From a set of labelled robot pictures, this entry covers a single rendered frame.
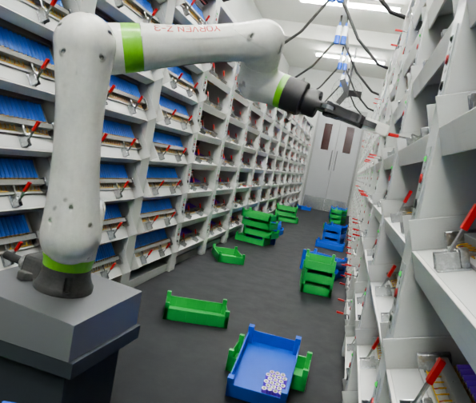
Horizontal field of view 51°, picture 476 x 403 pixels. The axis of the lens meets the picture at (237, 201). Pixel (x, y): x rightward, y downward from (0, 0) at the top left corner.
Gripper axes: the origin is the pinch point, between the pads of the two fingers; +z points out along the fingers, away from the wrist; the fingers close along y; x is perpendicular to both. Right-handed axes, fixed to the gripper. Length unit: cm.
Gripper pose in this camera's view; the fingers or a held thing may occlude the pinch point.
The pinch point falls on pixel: (376, 127)
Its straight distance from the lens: 136.7
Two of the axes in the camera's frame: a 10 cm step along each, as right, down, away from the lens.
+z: 9.0, 4.0, -2.0
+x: 3.7, -9.2, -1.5
